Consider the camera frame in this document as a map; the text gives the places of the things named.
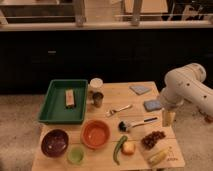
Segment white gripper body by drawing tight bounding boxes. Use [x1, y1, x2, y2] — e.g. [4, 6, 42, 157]
[158, 89, 182, 110]

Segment yellow gripper fingers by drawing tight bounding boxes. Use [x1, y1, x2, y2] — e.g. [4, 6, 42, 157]
[162, 110, 175, 127]

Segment silver metal fork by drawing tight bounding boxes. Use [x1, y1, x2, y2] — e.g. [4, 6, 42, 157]
[106, 105, 133, 117]

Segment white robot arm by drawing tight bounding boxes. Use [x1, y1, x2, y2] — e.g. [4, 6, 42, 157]
[158, 63, 213, 127]

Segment wooden block in tray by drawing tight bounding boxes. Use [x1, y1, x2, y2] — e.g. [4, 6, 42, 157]
[65, 89, 75, 108]

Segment green plastic tray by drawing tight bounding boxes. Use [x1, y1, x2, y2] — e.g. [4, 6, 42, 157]
[38, 79, 88, 124]

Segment blue sponge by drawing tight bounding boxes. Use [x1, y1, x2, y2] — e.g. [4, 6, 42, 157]
[144, 100, 162, 112]

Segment bunch of dark grapes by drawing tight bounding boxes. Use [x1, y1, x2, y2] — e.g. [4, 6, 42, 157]
[141, 131, 166, 150]

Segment light blue cloth pad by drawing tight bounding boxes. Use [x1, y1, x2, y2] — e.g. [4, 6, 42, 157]
[130, 85, 150, 95]

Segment yellow corn cob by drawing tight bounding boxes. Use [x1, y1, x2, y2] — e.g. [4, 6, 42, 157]
[148, 148, 169, 166]

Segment wooden folding table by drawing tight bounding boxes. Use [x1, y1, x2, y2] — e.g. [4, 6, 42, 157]
[32, 82, 185, 171]

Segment dish brush black head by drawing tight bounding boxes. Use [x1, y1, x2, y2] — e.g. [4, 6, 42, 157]
[118, 116, 159, 132]

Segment green chili pepper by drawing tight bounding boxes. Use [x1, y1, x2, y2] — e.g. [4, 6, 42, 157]
[113, 135, 128, 165]

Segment small metal cup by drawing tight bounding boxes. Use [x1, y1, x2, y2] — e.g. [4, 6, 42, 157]
[93, 92, 104, 107]

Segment orange bowl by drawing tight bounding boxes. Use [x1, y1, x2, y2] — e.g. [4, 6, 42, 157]
[81, 120, 110, 149]

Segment small green cup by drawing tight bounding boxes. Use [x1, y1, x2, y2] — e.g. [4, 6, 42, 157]
[67, 146, 84, 164]

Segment dark purple bowl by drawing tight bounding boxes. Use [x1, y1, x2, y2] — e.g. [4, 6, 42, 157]
[41, 129, 69, 158]

